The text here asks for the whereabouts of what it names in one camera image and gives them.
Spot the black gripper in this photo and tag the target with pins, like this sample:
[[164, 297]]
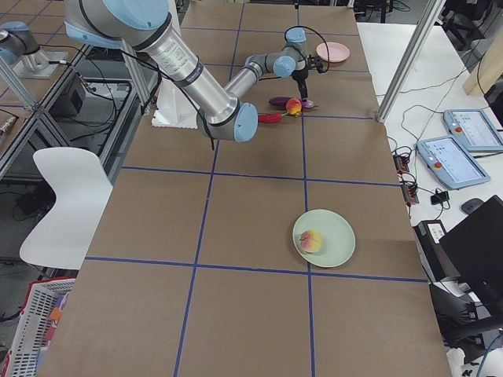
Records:
[[300, 76]]

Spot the yellow pink peach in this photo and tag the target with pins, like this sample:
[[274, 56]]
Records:
[[311, 241]]

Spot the second grey robot arm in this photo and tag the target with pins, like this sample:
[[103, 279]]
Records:
[[20, 50]]

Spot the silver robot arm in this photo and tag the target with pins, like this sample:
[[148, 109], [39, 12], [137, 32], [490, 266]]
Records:
[[147, 27]]

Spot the red pomegranate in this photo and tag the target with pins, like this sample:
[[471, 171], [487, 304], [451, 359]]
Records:
[[294, 107]]

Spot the purple eggplant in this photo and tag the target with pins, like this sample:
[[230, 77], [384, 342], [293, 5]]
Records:
[[282, 101]]

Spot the red chili pepper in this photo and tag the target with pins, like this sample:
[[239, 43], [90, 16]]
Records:
[[270, 118]]

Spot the pink plate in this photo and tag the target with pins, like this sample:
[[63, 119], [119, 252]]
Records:
[[333, 52]]

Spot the green plate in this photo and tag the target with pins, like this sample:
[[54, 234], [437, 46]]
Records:
[[339, 238]]

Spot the near teach pendant tablet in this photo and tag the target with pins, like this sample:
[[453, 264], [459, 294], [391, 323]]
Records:
[[451, 163]]

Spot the teach pendant tablet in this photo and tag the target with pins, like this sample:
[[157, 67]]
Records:
[[451, 163], [473, 129]]

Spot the far teach pendant tablet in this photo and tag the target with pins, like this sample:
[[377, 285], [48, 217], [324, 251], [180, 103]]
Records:
[[473, 129]]

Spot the black computer mouse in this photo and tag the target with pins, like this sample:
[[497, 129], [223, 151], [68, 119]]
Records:
[[469, 206]]

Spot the black laptop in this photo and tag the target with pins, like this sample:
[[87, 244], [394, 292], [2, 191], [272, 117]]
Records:
[[474, 246]]

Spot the white chair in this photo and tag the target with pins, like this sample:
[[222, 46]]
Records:
[[61, 239]]

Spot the white red plastic basket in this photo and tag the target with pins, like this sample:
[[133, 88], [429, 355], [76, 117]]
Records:
[[36, 325]]

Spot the aluminium frame post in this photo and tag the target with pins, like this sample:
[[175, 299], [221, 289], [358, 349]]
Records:
[[417, 40]]

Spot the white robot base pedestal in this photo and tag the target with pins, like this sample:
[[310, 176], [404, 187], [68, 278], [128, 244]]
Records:
[[169, 106]]

